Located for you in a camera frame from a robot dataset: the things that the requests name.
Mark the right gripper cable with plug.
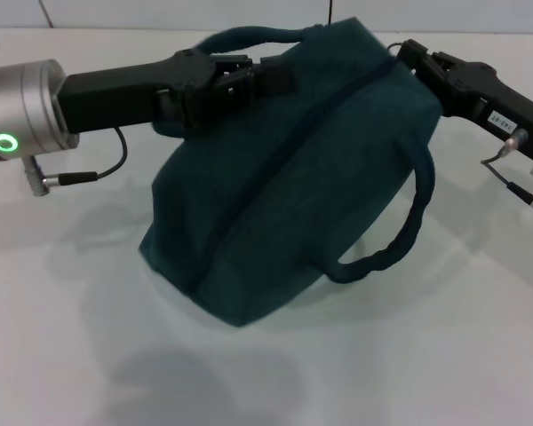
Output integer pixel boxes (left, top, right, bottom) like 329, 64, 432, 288
479, 128, 533, 228

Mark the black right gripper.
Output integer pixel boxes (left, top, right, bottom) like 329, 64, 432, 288
396, 38, 533, 162

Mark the dark teal insulated lunch bag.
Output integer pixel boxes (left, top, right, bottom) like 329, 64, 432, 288
139, 16, 444, 330

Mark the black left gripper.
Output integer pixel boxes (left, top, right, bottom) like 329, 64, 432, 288
56, 48, 257, 135

